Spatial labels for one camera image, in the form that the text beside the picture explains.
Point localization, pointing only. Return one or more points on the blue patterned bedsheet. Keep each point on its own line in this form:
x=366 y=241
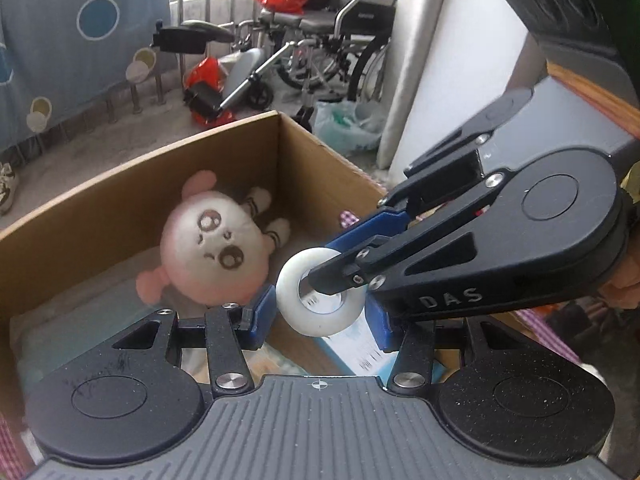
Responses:
x=60 y=60

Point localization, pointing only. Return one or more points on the brown white sneaker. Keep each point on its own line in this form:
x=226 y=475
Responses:
x=7 y=187

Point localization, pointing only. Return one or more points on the cotton swab packet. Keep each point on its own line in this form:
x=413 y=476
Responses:
x=280 y=360

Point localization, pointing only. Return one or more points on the blue face mask packet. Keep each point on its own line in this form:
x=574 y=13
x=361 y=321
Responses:
x=65 y=335

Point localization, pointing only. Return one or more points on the white teal packet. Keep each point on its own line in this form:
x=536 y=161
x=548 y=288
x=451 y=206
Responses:
x=350 y=355

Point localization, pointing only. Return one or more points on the person's right hand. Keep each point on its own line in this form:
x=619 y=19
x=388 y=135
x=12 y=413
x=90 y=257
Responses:
x=627 y=282

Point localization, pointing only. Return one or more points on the cardboard box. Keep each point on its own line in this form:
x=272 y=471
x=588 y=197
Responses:
x=100 y=200

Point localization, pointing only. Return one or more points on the translucent plastic bag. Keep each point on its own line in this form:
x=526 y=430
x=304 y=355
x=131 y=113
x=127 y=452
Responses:
x=345 y=130

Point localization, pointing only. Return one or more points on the pink white plush toy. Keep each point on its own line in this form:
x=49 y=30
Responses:
x=210 y=240

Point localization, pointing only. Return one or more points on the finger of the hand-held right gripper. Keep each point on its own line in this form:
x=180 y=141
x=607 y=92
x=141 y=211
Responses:
x=340 y=272
x=365 y=227

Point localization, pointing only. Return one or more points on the white tape roll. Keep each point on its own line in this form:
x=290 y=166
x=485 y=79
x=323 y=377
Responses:
x=290 y=305

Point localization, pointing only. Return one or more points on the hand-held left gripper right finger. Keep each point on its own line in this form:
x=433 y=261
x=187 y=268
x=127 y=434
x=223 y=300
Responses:
x=380 y=327

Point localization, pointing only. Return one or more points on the pink checked cloth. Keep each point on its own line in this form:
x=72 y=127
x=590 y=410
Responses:
x=10 y=440

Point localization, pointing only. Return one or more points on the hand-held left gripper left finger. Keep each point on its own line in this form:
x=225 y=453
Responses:
x=260 y=320

